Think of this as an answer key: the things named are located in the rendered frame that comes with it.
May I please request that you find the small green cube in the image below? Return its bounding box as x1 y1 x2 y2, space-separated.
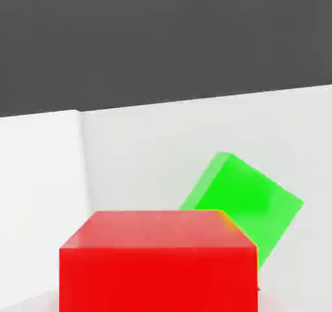
178 151 305 270

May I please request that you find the small red cube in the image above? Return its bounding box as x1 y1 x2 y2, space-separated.
58 210 259 312

